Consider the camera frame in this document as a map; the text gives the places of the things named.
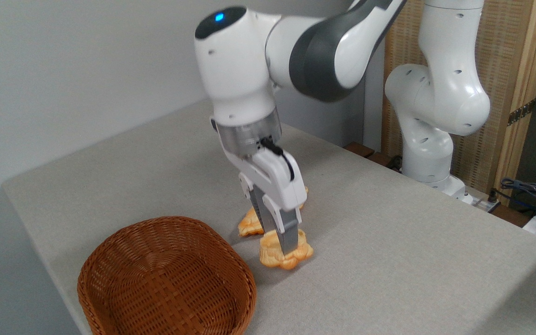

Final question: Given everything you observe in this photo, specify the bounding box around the brown woven wicker basket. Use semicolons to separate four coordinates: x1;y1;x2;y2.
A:
77;216;257;335

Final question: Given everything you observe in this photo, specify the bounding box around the metal screen hinge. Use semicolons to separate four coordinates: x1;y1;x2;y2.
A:
508;99;536;126

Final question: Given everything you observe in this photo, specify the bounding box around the round golden bread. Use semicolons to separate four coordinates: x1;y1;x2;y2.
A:
259;228;314;271

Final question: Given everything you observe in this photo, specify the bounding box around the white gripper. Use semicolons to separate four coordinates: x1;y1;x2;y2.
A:
210;118;307;257

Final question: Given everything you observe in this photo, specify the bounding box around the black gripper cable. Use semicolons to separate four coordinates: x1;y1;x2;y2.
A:
259;137;295;182

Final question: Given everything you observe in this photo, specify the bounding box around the wooden rattan folding screen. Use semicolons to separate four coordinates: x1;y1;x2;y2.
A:
382;0;536;205

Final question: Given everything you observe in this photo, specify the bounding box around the dark cable bundle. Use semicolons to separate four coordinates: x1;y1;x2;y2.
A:
499;177;536;221

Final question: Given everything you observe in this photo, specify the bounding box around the long golden bread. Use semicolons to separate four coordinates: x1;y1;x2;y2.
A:
238;186;309;237

